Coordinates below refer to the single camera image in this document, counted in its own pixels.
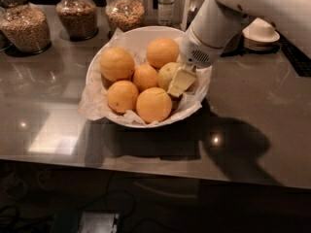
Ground glass jar at edge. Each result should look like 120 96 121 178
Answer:
0 8 12 51

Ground white bowl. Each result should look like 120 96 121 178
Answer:
85 25 213 129

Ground middle glass cereal jar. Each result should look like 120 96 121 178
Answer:
56 0 98 41

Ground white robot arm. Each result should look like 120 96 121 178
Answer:
180 0 311 69

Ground black rubber mat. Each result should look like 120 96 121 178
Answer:
279 35 311 78

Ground orange top left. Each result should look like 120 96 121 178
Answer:
100 48 135 82

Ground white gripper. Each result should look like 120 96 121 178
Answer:
167 25 227 97

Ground orange bottom front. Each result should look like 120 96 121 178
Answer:
136 87 173 123

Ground yellowish orange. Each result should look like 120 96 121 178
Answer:
157 62 178 90

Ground grey box under table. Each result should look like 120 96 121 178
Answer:
50 210 121 233

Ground orange top right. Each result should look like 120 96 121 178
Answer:
146 38 180 69

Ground large glass cereal jar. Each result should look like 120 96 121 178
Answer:
0 0 52 54

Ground glass jar colourful cereal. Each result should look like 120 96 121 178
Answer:
105 0 145 34

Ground white paper liner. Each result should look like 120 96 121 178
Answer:
77 28 212 127

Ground orange bottom left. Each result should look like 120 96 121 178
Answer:
107 81 139 114

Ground tall stack paper bowls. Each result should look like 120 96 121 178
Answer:
224 33 241 53

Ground clear glass bottle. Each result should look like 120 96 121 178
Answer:
157 0 174 26

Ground small middle orange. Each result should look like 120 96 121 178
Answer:
132 64 158 92

